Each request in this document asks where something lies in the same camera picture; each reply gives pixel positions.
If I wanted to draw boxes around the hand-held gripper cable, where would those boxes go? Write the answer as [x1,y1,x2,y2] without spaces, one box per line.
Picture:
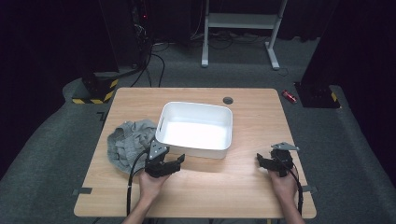
[125,148,149,217]
[290,167,304,217]

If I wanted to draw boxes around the white metal stand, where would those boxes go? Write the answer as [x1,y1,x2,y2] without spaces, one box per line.
[201,0,289,71]

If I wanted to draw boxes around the grey cloth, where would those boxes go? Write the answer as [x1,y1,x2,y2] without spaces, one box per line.
[106,119,158,175]

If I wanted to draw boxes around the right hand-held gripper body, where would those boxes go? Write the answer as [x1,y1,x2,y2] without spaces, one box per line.
[270,142,301,177]

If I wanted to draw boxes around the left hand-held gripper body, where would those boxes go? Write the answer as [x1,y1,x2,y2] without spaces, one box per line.
[144,138,171,179]

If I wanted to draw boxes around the person's right hand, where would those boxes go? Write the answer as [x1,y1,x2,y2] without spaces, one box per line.
[267,167,299,201]

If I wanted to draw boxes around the black stand with striped base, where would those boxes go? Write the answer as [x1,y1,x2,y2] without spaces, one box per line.
[72,70,120,105]
[293,80,342,109]

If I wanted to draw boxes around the right hand-held gripper cable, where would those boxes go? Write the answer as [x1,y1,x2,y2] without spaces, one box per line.
[290,167,304,217]

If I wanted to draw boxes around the red object on floor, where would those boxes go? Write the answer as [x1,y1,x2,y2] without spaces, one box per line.
[281,89,299,105]

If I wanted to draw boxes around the left hand-held gripper cable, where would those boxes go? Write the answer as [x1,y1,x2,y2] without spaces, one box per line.
[125,148,149,217]

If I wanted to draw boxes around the black floor cables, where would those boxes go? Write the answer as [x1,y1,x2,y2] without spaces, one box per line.
[130,41,166,89]

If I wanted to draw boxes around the person's left hand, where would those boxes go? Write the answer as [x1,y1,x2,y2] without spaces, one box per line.
[137,169,171,203]

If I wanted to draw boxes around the white plastic basin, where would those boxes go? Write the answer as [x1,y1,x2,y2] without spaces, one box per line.
[154,101,233,160]

